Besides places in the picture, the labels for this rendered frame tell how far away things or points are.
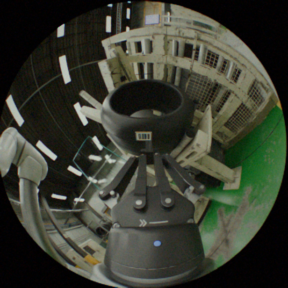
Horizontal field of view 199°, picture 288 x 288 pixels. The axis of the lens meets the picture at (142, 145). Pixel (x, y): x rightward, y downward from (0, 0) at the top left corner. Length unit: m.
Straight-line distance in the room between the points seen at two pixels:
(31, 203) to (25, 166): 0.14
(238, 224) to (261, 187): 0.37
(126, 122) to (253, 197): 1.16
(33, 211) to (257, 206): 1.29
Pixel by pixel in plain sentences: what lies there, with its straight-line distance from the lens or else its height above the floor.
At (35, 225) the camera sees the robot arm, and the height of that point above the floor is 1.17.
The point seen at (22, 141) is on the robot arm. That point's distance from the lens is 0.48.
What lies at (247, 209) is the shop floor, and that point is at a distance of 1.05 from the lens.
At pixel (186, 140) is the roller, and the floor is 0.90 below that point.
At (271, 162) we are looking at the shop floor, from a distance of 1.06.
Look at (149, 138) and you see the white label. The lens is 0.32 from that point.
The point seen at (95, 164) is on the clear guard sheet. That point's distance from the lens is 1.28.
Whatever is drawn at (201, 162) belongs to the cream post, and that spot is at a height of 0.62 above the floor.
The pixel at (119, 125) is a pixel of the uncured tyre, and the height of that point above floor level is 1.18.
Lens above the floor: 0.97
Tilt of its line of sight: 15 degrees up
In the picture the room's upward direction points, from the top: 64 degrees counter-clockwise
